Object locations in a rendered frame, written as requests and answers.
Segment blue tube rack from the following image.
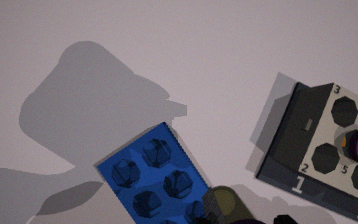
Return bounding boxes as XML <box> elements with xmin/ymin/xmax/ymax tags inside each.
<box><xmin>97</xmin><ymin>122</ymin><xmax>209</xmax><ymax>224</ymax></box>

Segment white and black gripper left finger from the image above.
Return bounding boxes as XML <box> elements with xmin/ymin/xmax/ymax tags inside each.
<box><xmin>196</xmin><ymin>218</ymin><xmax>212</xmax><ymax>224</ymax></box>

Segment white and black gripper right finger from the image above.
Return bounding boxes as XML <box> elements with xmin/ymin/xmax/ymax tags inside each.
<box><xmin>273</xmin><ymin>214</ymin><xmax>298</xmax><ymax>224</ymax></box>

